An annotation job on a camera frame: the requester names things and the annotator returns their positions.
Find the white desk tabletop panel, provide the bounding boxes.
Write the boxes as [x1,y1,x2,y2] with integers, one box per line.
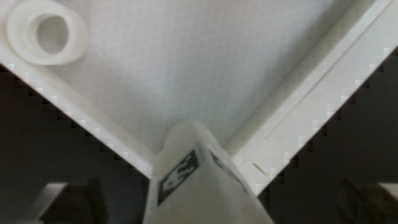
[0,0,380,179]

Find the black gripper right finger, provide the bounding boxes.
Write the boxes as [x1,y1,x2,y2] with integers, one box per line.
[334,179,398,224]

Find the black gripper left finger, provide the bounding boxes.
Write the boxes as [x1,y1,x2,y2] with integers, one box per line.
[16,176,110,224]

